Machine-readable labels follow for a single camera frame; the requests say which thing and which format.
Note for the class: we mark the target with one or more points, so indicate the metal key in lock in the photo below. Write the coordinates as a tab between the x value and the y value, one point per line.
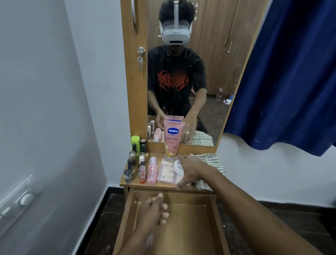
141	52

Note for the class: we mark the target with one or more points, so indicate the person's left hand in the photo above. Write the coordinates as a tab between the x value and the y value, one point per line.
148	215

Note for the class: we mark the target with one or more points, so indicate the glass bottle silver cap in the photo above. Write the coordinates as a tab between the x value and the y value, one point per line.
132	157

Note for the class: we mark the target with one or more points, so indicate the dressing table mirror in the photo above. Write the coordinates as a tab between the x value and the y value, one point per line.
217	52

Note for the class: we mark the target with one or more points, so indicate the person's right thumb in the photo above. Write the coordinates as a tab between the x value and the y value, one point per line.
183	182

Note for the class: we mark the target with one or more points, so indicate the pink bottle white cap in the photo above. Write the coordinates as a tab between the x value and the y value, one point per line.
152	173

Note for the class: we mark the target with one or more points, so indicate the white lip balm tube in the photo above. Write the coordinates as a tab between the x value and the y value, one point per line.
141	159

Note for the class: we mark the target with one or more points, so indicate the pink lotion tube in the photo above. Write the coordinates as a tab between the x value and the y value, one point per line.
173	139

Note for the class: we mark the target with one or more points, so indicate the wooden dressing table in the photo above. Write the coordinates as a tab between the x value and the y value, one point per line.
135	92

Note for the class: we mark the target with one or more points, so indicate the person's left forearm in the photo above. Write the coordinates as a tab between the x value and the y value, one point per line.
136	243

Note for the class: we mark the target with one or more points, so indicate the open wooden drawer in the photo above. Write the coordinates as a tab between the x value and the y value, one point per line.
183	228

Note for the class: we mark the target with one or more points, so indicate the clear plastic cosmetics box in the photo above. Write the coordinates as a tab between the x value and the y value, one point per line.
166	172

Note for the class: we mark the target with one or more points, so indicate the dark bottle brown cap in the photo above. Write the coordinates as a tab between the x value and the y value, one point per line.
143	145

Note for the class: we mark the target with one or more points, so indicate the dark blue curtain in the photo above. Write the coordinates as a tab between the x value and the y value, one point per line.
288	73

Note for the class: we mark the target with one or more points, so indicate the person's left thumb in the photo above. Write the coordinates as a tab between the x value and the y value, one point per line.
157	200

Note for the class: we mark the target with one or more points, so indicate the green spray bottle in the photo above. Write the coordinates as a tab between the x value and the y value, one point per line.
136	140

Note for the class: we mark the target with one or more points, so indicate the person's left middle finger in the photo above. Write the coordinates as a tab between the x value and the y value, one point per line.
165	215

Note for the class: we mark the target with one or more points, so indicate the small bottle black cap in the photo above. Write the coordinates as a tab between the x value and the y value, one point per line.
127	176

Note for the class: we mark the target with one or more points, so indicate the pink red cosmetic tube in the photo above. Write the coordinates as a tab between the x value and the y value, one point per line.
142	174

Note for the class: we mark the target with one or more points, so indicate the person's right hand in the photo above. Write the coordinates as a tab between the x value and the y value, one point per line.
196	169

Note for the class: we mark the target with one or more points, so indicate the white round jar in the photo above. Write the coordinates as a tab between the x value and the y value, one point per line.
178	168

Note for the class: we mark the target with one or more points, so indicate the white wall switch panel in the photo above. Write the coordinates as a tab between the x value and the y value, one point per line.
18	202

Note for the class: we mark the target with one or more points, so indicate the dark nail polish bottle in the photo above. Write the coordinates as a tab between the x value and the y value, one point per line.
130	165

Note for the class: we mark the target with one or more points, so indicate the person's right forearm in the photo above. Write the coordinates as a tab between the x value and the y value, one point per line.
257	218

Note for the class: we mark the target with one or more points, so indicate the green white striped cloth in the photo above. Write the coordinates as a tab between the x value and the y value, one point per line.
210	160

